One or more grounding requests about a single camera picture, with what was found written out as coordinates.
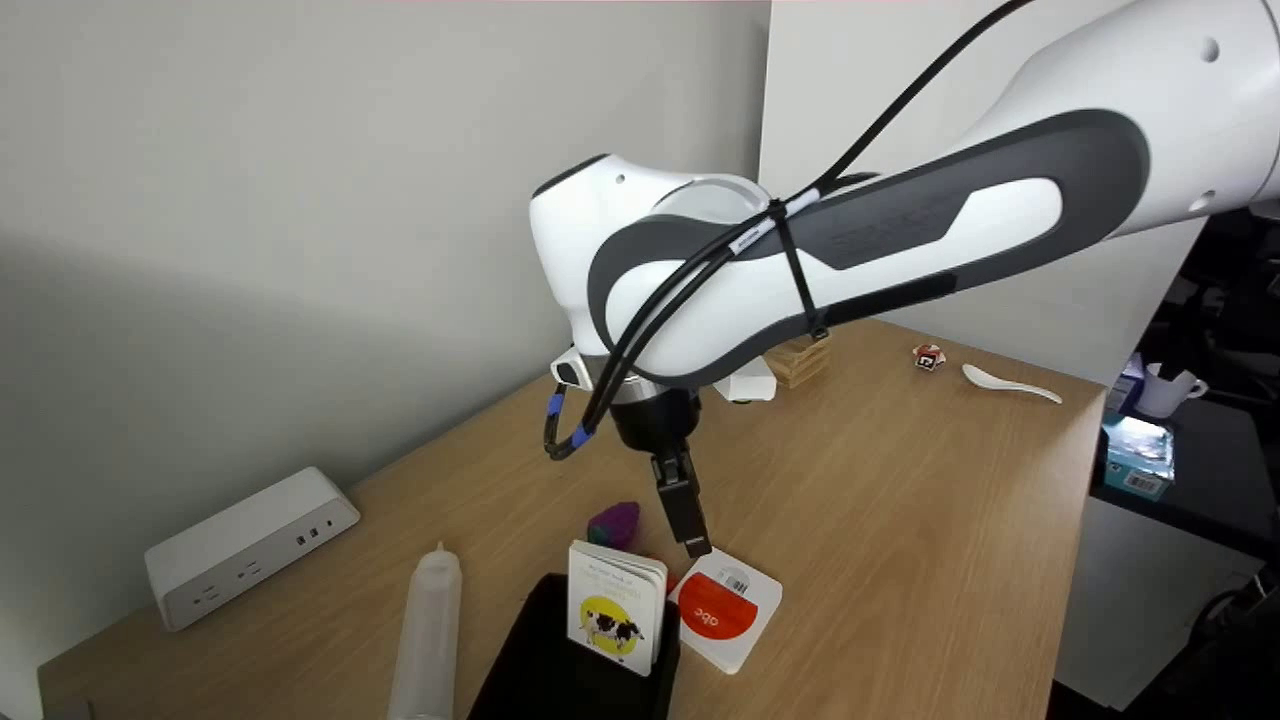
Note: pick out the small red white toy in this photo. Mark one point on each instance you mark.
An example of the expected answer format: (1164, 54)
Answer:
(930, 356)

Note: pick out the white measuring cup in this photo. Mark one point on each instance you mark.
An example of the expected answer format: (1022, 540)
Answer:
(1164, 392)

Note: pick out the wooden crate tray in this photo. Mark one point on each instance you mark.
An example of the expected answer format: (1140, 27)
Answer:
(797, 361)

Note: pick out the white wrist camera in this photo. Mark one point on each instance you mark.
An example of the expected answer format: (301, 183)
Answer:
(570, 369)

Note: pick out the yellow-white book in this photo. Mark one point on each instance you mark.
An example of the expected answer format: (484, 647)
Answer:
(617, 605)

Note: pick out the purple grape plush toy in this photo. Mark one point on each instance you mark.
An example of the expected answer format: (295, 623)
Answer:
(617, 526)

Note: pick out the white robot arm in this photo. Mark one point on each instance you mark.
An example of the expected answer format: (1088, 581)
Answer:
(668, 280)

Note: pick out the white power strip box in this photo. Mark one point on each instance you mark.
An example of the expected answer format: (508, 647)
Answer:
(241, 547)

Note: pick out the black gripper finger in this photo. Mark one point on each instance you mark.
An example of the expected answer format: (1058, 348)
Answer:
(682, 500)

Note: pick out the black fabric box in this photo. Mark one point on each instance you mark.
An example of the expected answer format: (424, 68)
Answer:
(540, 674)

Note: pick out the white plastic spoon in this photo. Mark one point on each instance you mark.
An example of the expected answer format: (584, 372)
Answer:
(983, 379)

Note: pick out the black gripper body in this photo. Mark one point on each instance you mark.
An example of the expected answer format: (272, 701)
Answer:
(658, 427)

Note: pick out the orange-white abc book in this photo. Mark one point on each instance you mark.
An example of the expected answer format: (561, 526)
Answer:
(726, 605)

